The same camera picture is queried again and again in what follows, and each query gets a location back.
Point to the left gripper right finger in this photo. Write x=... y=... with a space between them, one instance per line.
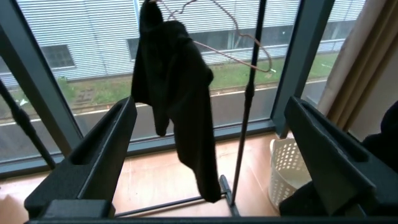
x=329 y=161

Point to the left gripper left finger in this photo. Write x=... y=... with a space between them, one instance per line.
x=102 y=177

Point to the black shorts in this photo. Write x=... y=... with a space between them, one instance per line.
x=180 y=93

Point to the white laundry basket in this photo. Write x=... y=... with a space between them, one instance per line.
x=286 y=168

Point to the black clothes rack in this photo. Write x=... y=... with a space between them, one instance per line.
x=248 y=93

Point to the pink clothes hanger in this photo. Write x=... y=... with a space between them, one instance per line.
x=236 y=59

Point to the beige curtain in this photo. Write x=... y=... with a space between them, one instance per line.
x=351 y=62

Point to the window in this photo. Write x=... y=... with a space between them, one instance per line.
x=295 y=62

